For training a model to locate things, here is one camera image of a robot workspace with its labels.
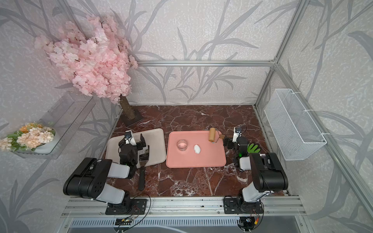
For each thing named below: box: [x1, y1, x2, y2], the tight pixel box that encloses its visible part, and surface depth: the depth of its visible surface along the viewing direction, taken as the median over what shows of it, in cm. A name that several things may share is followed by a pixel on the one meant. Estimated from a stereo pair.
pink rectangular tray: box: [166, 130, 227, 169], surface depth 97 cm
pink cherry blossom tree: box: [33, 15, 138, 120], surface depth 70 cm
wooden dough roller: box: [208, 127, 225, 144], surface depth 101 cm
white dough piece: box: [193, 144, 201, 154], surface depth 95 cm
